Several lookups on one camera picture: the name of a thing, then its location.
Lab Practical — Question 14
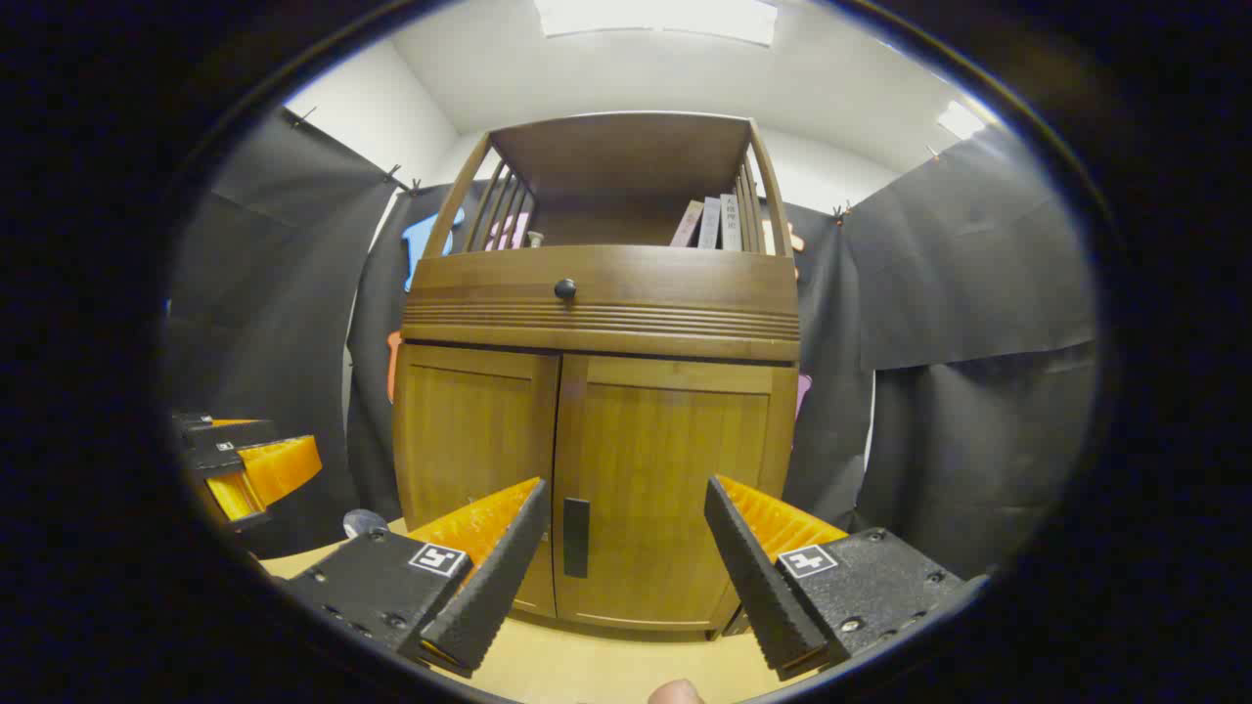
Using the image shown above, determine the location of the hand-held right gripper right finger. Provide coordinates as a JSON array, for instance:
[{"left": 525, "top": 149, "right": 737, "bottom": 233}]
[{"left": 704, "top": 475, "right": 964, "bottom": 682}]

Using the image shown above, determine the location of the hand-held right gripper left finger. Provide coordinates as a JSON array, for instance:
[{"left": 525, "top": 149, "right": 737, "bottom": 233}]
[{"left": 284, "top": 477, "right": 551, "bottom": 679}]

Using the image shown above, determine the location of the wooden double-door shoe cabinet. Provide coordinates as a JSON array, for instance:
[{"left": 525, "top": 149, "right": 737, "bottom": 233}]
[{"left": 391, "top": 110, "right": 803, "bottom": 641}]

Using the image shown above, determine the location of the wooden drawer with black knob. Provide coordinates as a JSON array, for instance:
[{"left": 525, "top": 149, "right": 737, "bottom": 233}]
[{"left": 401, "top": 244, "right": 801, "bottom": 363}]

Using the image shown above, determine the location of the black backdrop cloth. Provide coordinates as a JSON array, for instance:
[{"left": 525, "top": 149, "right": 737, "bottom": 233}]
[{"left": 166, "top": 106, "right": 1101, "bottom": 583}]

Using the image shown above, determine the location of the small ceiling light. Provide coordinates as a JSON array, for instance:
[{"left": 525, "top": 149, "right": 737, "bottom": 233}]
[{"left": 937, "top": 101, "right": 987, "bottom": 140}]

